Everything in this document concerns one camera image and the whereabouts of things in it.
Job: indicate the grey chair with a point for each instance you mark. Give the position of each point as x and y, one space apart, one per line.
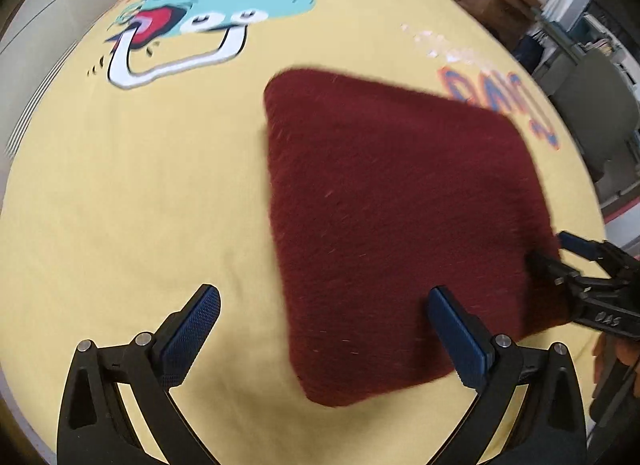
595 100

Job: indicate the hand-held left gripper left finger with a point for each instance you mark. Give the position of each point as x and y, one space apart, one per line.
197 317

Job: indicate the dark red knitted sweater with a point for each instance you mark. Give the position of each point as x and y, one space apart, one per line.
390 195

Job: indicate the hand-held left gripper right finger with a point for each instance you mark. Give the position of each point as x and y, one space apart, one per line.
457 332

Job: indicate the person's right hand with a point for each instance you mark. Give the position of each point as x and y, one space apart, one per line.
601 360

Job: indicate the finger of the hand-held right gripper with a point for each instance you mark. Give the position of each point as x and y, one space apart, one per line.
580 244
552 267

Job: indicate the white metal rack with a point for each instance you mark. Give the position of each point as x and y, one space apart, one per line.
565 10

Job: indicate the yellow cartoon printed blanket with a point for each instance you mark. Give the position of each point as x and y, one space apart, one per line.
150 195

